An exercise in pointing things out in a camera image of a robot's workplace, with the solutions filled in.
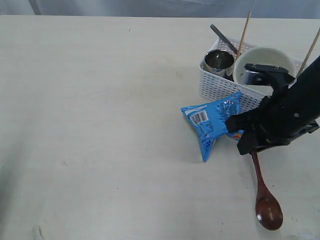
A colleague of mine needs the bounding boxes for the brown wooden spoon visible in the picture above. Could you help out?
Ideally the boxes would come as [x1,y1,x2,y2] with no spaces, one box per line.
[250,150,284,231]

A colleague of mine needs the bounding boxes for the white backdrop curtain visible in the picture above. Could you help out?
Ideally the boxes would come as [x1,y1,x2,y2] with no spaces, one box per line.
[0,0,320,19]

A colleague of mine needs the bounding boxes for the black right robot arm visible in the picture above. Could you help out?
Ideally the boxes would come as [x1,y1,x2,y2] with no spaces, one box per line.
[225,58,320,155]

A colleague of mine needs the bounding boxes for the stainless steel cup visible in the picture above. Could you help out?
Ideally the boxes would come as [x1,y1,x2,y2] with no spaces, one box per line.
[203,49,235,79]

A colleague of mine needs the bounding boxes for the wooden chopstick right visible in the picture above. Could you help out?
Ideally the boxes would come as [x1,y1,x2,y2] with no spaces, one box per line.
[296,28,320,77]

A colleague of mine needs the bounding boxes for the wooden chopstick left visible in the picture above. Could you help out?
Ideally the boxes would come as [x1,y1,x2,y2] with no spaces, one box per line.
[235,11,252,60]

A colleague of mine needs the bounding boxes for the dark metal knife handle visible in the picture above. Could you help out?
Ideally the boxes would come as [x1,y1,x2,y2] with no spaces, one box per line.
[210,24,238,55]

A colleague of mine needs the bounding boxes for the white perforated plastic basket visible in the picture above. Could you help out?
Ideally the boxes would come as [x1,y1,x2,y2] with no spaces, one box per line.
[198,36,310,113]

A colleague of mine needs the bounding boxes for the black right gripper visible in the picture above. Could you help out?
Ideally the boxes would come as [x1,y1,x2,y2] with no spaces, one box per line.
[225,63,320,156]

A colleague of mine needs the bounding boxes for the blue snack packet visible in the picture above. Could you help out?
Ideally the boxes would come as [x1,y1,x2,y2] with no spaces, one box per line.
[180,91,244,162]

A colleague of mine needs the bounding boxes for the pale green ceramic bowl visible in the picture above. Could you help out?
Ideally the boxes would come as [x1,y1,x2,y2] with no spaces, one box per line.
[232,47,296,95]

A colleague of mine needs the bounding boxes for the wooden chopstick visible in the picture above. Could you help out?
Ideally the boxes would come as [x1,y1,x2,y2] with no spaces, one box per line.
[296,28,320,77]
[235,11,252,60]

